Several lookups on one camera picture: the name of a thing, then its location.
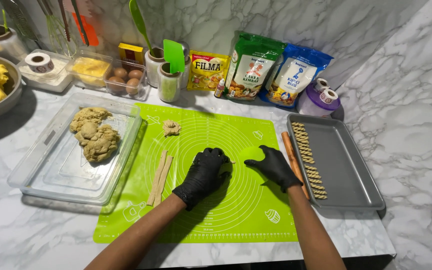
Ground clear container of butter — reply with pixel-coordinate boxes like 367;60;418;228
65;50;114;89

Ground person's right hand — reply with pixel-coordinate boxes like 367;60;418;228
244;145;304;193

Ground large printed tape roll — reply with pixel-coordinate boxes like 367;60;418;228
25;52;55;74

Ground green flour bag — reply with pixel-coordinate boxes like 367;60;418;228
224;33;288;101

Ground flat dough strip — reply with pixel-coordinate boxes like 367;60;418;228
146;150;168;206
153;155;174;208

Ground blue flour bag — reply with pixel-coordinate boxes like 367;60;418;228
257;43;334;109

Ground small dropper bottle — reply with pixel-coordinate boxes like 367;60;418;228
214;78;226;99

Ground metal grater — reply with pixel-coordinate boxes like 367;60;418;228
0;0;41;43

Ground green-tinted plastic wrap roll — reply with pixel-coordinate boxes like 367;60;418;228
157;62;182;103

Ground yellow margarine packet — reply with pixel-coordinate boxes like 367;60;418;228
186;50;232;92

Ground row of twisted dough sticks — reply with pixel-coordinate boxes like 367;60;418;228
291;122;328;200

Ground clear container of white powder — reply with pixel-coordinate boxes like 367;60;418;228
17;49;74;94

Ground yellow and red box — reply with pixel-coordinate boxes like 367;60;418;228
118;42;145;65

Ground green wire whisk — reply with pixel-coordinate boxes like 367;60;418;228
36;0;78;58

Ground green spoon spatula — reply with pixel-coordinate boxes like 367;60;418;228
128;0;155;58

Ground small dough lump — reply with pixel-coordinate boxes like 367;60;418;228
162;119;182;138

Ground light green dough scraper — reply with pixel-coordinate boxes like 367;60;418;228
238;146;266;166

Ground flat green spatula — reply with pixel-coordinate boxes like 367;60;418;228
163;39;186;74

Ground small white tape roll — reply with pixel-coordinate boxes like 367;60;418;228
314;78;330;93
319;88;339;105

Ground green silicone baking mat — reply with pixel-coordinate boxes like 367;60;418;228
93;103;298;244

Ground wooden rolling pin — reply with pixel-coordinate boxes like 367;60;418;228
281;131;311;200

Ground clear egg container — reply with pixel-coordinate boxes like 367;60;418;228
104;59;149;101

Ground large clear film roll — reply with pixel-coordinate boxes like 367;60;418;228
0;24;29;63

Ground large dough lump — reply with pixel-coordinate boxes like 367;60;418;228
69;107;121;163

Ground metal tongs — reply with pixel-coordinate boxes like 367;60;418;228
57;0;90;47

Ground clear plastic container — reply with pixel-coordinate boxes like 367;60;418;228
7;92;143;206

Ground purple lidded container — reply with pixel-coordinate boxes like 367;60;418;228
296;83;341;118

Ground grey baking tray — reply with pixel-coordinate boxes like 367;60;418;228
286;113;386;211

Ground orange spatula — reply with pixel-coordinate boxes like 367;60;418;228
71;11;100;47

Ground person's left hand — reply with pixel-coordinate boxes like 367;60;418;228
172;147;234;211

